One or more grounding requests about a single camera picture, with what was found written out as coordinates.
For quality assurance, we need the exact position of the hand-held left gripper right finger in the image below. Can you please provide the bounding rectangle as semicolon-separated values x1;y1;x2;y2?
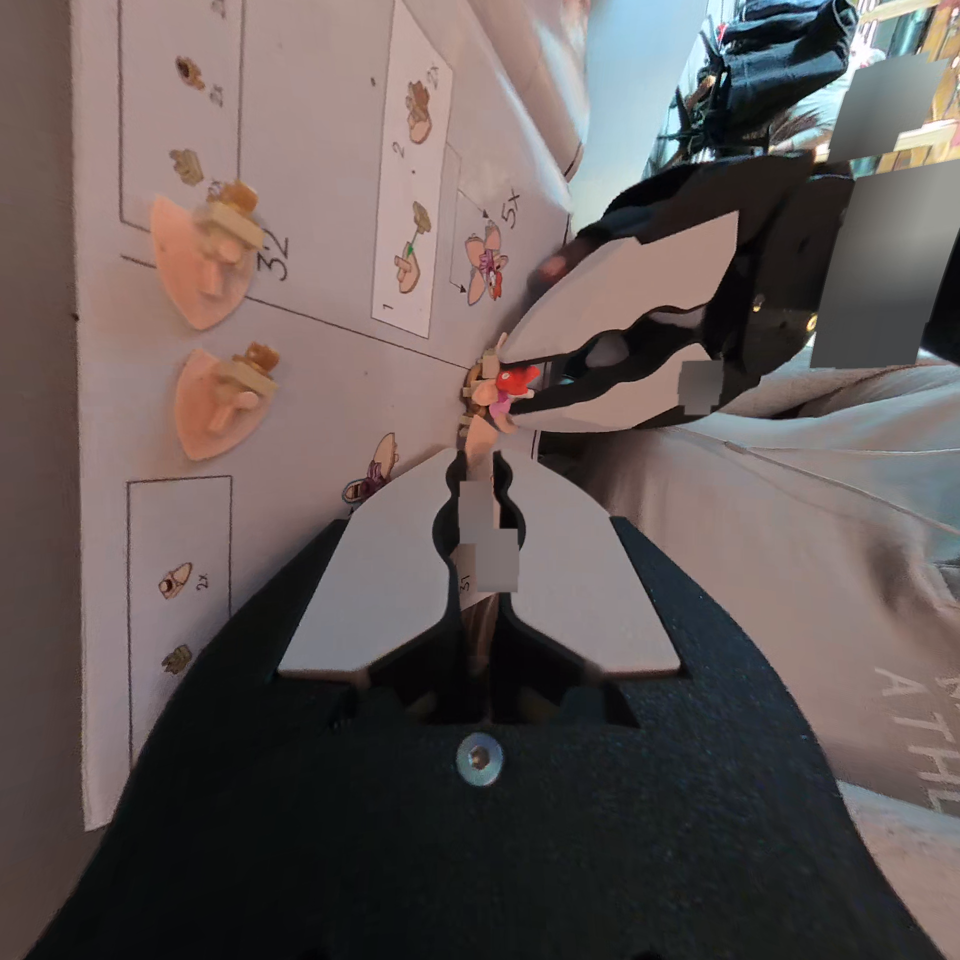
491;448;685;684

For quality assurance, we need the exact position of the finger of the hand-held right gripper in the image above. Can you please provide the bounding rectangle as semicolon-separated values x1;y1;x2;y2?
501;212;741;370
514;341;715;434

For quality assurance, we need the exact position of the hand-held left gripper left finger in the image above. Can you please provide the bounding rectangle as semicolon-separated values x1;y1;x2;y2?
276;447;470;691

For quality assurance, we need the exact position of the pink brick flower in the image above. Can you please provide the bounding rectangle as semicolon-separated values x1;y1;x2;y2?
457;332;543;485

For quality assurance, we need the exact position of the person's right forearm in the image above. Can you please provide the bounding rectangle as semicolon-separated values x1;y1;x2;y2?
641;358;960;530

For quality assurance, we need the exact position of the white instruction booklet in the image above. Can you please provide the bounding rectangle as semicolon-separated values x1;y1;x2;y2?
71;0;586;830

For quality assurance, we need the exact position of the pink petal brick piece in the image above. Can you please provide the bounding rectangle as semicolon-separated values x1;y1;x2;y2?
173;341;281;462
148;180;265;332

